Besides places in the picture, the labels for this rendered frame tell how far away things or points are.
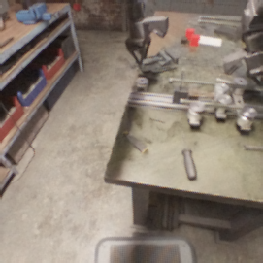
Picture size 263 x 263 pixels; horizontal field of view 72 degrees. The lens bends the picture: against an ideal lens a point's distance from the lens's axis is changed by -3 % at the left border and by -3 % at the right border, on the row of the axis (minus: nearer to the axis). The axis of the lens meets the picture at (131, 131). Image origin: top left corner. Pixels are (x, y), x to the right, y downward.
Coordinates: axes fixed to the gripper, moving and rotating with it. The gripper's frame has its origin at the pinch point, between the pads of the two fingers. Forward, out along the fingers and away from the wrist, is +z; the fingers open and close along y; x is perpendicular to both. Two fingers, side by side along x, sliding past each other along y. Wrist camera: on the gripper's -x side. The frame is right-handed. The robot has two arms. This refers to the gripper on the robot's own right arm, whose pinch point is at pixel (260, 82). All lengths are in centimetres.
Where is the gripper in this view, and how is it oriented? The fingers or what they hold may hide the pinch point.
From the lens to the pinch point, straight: 82.3
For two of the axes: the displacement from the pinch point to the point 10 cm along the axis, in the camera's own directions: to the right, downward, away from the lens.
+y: -1.9, 7.5, -6.4
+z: 5.1, 6.3, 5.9
